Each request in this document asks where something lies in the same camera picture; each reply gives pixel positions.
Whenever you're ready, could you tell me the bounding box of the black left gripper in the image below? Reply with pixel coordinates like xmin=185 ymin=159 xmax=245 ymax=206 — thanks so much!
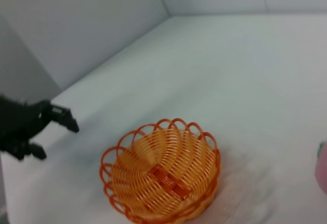
xmin=0 ymin=95 xmax=80 ymax=161

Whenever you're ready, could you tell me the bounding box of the orange woven plastic basket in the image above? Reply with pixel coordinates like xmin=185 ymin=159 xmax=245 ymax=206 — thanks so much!
xmin=100 ymin=118 xmax=222 ymax=224

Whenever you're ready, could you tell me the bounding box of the pink plush peach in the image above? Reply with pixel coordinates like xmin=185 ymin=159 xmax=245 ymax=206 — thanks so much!
xmin=314 ymin=141 xmax=327 ymax=191

